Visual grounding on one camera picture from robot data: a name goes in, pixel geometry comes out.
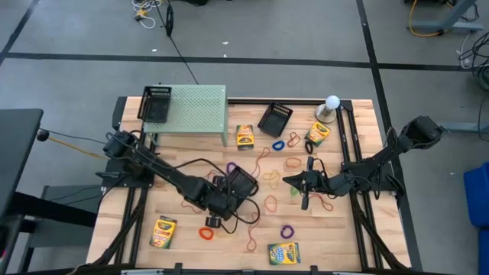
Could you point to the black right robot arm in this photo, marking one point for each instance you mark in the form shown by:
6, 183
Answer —
382, 160

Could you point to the purple coil wristband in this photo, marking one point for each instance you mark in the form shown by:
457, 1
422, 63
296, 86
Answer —
231, 163
282, 231

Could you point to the blue coil wristband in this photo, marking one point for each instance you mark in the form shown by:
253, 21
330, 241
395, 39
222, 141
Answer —
273, 145

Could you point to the green coil wristband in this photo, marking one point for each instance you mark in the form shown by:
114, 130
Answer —
293, 192

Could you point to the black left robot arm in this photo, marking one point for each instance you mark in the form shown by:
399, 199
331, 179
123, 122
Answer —
164, 170

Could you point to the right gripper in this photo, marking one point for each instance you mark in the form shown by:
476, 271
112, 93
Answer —
319, 182

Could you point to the orange rubber band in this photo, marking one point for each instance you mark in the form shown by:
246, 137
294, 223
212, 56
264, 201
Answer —
271, 195
293, 157

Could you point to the grey stand leg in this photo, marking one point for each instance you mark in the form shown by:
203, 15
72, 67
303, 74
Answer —
451, 26

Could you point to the blue bin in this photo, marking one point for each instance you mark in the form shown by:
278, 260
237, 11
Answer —
477, 198

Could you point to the lamp with white bulb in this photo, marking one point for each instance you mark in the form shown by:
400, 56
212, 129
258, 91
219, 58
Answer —
332, 102

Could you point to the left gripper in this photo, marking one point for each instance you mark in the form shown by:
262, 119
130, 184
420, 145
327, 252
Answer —
225, 204

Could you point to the black desk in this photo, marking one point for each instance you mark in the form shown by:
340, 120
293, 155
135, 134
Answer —
19, 153

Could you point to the orange coil wristband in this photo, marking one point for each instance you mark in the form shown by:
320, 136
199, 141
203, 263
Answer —
199, 233

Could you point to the blue and yellow crayon box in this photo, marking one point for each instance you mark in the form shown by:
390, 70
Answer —
284, 254

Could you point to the black coil wristband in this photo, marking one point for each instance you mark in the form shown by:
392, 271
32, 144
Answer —
305, 147

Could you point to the black round knob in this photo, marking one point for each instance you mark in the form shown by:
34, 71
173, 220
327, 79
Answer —
43, 134

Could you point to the black aluminium table frame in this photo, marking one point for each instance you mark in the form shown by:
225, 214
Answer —
267, 101

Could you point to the red rubber band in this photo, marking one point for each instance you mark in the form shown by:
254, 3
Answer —
210, 174
261, 158
252, 230
320, 198
294, 132
191, 208

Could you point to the green perforated metal shelf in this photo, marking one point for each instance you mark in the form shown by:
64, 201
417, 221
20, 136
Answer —
195, 109

